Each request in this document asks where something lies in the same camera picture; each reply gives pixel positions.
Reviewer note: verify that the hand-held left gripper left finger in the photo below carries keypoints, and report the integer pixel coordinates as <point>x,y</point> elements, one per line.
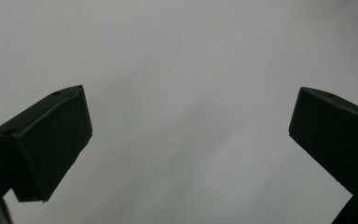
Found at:
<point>46,146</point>

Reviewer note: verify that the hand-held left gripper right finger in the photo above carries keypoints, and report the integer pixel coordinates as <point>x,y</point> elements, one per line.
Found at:
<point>338,140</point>

